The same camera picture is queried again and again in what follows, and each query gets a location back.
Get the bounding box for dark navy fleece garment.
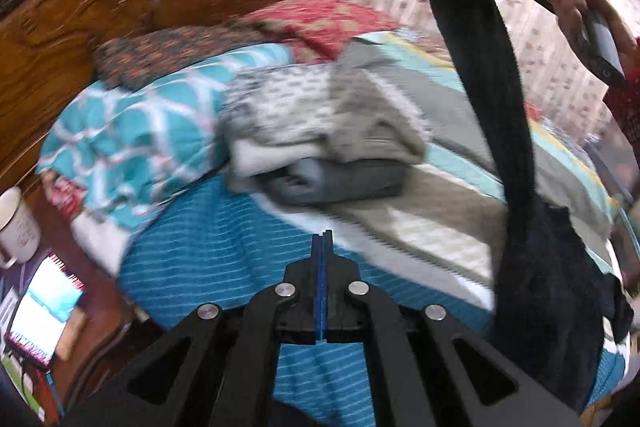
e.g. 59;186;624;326
430;0;634;413

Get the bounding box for red floral pillow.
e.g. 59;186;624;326
239;0;400;64

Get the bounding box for striped patterned bedspread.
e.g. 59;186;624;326
118;31;622;426

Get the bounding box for white dotted folded garment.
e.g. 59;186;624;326
220;63;431;192

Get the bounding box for teal white patterned blanket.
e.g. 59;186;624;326
37;43;294;230

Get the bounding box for person's right hand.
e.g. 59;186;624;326
547;0;639;79

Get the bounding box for dark floral pillow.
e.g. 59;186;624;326
93;20;275;91

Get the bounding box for smartphone with lit screen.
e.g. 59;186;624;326
6;251;86;369

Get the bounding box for wooden bedside table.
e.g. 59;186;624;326
0;185;137;413

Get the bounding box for grey folded garment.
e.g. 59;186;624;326
256;157;410;206

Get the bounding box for white ceramic mug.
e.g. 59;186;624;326
0;186;41;270

